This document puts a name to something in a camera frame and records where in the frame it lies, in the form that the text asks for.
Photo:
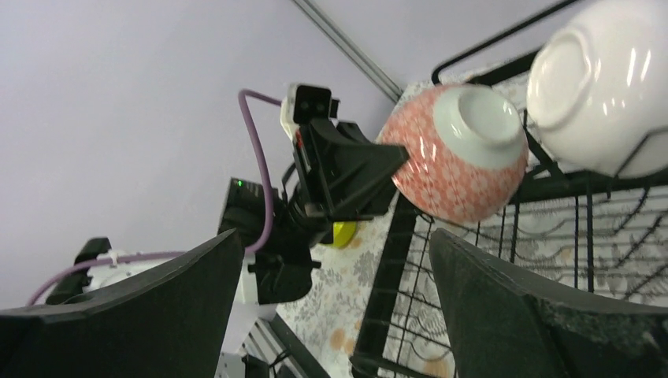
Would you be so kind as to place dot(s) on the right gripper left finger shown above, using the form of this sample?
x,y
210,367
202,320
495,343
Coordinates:
x,y
168,321

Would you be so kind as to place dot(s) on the lime green bowl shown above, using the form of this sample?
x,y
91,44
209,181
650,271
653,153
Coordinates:
x,y
340,234

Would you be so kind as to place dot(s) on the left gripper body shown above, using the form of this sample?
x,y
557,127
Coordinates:
x,y
335,171

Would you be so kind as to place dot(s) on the black wire dish rack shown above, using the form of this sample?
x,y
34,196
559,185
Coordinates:
x,y
529,238

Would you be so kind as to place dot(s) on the white bowl top tier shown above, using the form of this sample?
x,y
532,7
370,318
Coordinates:
x,y
597,91

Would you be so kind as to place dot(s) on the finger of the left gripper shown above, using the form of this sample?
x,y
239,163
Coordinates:
x,y
386,161

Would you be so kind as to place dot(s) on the floral table mat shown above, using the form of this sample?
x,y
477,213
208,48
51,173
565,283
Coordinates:
x,y
344,292

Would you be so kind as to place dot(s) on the pink patterned bowl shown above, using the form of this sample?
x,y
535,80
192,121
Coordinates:
x,y
468,151

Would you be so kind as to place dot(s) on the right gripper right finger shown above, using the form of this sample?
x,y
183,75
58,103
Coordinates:
x,y
505,321

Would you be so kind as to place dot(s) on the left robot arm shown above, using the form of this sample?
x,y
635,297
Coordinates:
x,y
276,235

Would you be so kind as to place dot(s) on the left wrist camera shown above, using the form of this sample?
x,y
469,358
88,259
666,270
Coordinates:
x,y
303,103

